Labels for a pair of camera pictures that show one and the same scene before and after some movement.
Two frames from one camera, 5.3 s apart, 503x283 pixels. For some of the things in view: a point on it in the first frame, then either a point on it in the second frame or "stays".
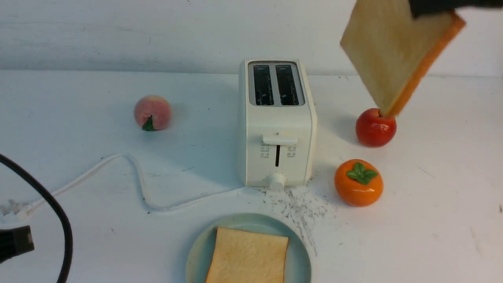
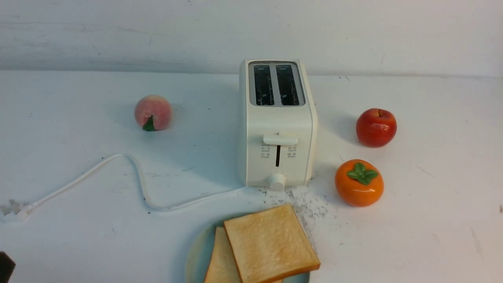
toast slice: x=395 y=52 to x=271 y=245
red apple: x=373 y=129 stays
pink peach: x=152 y=113 stays
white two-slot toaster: x=277 y=126 stays
